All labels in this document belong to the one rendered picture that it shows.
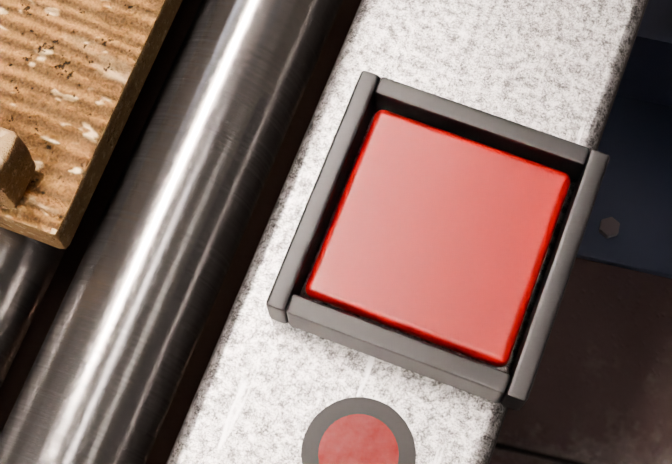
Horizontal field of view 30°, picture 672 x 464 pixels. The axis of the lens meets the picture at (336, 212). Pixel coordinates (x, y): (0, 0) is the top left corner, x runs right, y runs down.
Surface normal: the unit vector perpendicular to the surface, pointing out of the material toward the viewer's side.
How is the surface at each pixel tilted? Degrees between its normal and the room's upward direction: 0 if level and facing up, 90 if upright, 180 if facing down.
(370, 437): 0
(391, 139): 0
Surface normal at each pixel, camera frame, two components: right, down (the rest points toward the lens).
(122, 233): -0.37, -0.42
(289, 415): -0.02, -0.31
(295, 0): 0.47, -0.09
